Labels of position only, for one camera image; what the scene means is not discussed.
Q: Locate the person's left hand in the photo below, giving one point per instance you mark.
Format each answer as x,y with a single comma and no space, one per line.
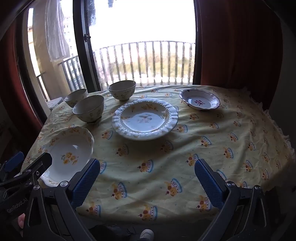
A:
20,222

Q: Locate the scalloped plate yellow flower print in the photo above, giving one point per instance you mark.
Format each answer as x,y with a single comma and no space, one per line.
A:
67,150

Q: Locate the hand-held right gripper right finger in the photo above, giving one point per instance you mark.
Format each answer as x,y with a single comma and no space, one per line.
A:
208,185

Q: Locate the white beaded-rim plate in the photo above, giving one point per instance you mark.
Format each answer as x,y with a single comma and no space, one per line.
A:
144,119

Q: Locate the red curtain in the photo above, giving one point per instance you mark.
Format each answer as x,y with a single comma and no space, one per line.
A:
238,46
16,92

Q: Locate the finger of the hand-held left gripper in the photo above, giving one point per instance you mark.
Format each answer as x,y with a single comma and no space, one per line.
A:
39,165
13,162

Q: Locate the black window frame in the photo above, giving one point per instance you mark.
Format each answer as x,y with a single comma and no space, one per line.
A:
81,46

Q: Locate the white shoe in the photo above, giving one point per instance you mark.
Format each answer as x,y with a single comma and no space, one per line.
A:
146,235

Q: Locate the metal balcony railing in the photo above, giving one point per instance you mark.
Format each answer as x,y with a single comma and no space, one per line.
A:
69,60
143,43

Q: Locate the white hanging cloth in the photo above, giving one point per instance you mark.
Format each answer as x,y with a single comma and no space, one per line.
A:
56,30

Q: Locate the yellow printed tablecloth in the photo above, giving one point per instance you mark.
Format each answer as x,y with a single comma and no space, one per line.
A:
161,162

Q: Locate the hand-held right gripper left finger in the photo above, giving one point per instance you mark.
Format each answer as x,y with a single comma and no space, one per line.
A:
86,183

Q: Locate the dark hanging cloth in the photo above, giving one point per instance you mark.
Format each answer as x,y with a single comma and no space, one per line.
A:
91,11

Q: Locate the white plastic stool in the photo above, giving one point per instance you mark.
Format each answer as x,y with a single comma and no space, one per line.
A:
54,102

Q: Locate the beige floral ceramic bowl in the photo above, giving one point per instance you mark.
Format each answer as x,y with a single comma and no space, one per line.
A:
89,109
121,90
75,96

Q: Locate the white plate red floral print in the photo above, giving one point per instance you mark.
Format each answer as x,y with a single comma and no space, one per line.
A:
200,99

